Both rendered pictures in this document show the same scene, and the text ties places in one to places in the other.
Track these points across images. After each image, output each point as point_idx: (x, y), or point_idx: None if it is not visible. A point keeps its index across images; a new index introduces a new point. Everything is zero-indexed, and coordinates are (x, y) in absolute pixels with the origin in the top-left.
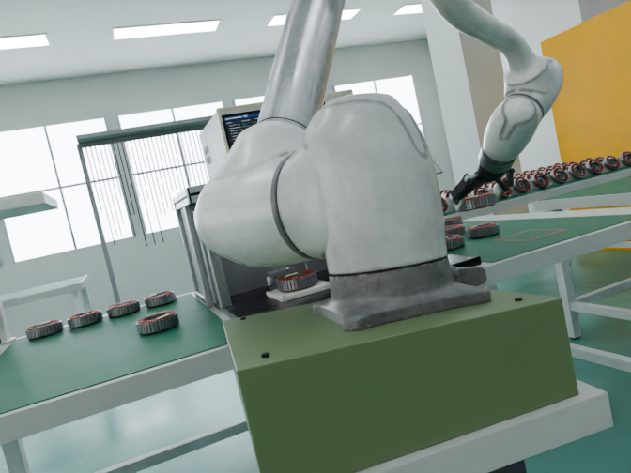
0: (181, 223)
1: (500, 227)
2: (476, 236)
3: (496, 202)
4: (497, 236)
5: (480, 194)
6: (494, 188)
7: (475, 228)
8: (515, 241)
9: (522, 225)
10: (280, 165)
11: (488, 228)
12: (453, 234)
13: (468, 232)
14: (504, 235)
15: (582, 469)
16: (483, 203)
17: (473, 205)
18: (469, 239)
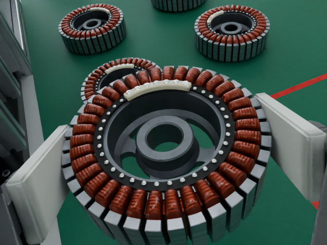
0: None
1: (278, 0)
2: (209, 57)
3: (258, 198)
4: (254, 70)
5: (203, 81)
6: (279, 116)
7: (211, 38)
8: (286, 190)
9: (322, 17)
10: None
11: (241, 46)
12: (177, 4)
13: (196, 36)
14: (272, 75)
15: None
16: (172, 244)
17: (118, 238)
18: (193, 54)
